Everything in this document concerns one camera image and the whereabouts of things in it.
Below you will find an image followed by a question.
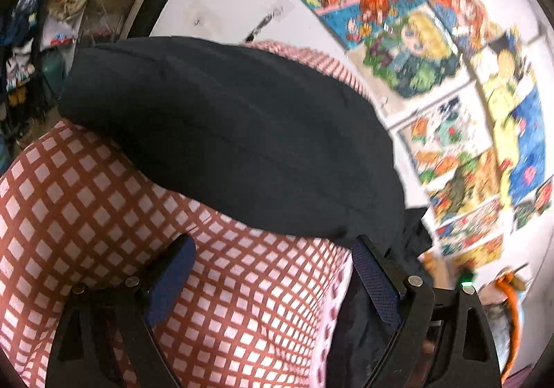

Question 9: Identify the black large garment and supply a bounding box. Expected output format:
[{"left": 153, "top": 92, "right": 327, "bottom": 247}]
[{"left": 60, "top": 37, "right": 431, "bottom": 387}]

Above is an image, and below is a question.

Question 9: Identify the orange grey bagged bedding bundle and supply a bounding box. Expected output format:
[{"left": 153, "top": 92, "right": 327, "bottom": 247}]
[{"left": 478, "top": 263, "right": 530, "bottom": 384}]

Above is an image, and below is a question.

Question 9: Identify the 2024 colourful drawing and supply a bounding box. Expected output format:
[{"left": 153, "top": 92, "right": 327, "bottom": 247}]
[{"left": 436, "top": 197, "right": 501, "bottom": 256}]

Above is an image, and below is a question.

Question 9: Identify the landscape field drawing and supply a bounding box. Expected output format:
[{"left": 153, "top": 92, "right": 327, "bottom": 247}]
[{"left": 429, "top": 149, "right": 500, "bottom": 224}]

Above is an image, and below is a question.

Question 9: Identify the pink checkered apple bedsheet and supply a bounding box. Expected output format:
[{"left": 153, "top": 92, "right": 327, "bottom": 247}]
[{"left": 0, "top": 40, "right": 369, "bottom": 388}]

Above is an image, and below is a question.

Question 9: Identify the fish and boat drawing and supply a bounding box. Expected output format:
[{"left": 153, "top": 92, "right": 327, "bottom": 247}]
[{"left": 398, "top": 86, "right": 492, "bottom": 185}]

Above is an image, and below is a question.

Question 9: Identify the blue sea yellow drawing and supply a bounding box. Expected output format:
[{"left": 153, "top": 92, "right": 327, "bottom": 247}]
[{"left": 471, "top": 27, "right": 546, "bottom": 207}]

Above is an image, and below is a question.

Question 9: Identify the blonde child drawing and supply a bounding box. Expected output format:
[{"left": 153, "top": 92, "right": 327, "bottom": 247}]
[{"left": 363, "top": 8, "right": 461, "bottom": 99}]

